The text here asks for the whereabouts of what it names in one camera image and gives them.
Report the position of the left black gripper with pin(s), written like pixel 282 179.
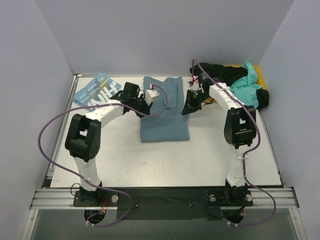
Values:
pixel 143 107

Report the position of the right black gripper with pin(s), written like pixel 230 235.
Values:
pixel 193 99

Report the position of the grey-blue t-shirt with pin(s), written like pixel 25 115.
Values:
pixel 171 125

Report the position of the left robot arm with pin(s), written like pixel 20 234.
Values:
pixel 83 139

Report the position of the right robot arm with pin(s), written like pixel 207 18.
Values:
pixel 239 128

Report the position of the pink t-shirt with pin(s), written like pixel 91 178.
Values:
pixel 194 80

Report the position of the folded blue printed t-shirt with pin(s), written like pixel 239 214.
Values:
pixel 97 92

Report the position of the black t-shirt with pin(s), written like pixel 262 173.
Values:
pixel 230 72

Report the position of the teal t-shirt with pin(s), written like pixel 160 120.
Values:
pixel 245 88

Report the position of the yellow plastic bin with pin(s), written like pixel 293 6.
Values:
pixel 260 77

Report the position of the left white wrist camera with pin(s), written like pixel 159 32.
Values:
pixel 151 95

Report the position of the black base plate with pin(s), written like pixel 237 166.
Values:
pixel 170 203

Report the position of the aluminium front rail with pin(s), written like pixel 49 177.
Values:
pixel 61 198

